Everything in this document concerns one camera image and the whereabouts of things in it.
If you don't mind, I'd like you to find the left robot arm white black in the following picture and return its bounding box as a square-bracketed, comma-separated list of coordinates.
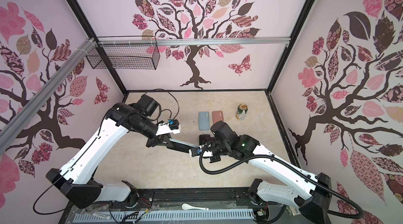
[46, 94, 194, 209]

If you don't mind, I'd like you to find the black phone clear case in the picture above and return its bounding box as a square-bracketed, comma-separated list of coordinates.
[199, 134, 211, 145]

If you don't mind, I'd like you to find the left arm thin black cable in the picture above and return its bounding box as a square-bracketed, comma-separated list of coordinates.
[143, 88, 180, 122]

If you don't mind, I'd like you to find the pink phone case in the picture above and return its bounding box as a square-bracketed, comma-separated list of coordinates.
[212, 111, 224, 124]

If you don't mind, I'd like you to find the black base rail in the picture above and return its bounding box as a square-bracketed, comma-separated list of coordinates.
[59, 187, 315, 224]

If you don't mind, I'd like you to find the white slotted cable duct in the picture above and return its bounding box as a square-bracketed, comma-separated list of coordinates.
[67, 209, 255, 224]

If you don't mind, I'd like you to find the aluminium bar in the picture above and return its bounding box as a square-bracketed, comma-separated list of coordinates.
[1, 38, 96, 154]
[98, 37, 291, 46]

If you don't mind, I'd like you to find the light blue phone case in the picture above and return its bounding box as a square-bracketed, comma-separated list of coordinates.
[198, 111, 210, 131]

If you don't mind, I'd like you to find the aluminium bar back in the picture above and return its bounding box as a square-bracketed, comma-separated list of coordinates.
[98, 37, 291, 46]

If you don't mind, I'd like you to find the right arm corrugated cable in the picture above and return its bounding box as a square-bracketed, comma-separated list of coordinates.
[199, 151, 364, 219]

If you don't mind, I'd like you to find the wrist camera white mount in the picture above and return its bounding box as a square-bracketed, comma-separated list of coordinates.
[189, 147, 213, 159]
[155, 119, 181, 136]

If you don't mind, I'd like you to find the black wire basket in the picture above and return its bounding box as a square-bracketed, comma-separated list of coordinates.
[86, 35, 160, 70]

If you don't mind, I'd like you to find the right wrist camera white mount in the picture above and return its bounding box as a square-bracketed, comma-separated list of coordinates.
[189, 147, 213, 159]

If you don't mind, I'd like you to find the black phone white case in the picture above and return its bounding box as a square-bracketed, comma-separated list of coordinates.
[171, 139, 199, 153]

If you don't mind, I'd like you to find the aluminium bar left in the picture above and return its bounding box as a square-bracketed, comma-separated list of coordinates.
[1, 38, 96, 154]

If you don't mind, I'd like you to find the green beverage can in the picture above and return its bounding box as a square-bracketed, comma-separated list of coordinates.
[236, 104, 248, 121]

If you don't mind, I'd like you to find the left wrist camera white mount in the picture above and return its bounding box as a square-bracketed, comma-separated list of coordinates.
[155, 119, 181, 136]

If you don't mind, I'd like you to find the white plastic spoon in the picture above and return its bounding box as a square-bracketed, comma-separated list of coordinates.
[182, 203, 209, 211]

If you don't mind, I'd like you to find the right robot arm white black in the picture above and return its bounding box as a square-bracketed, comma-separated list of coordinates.
[189, 121, 331, 224]

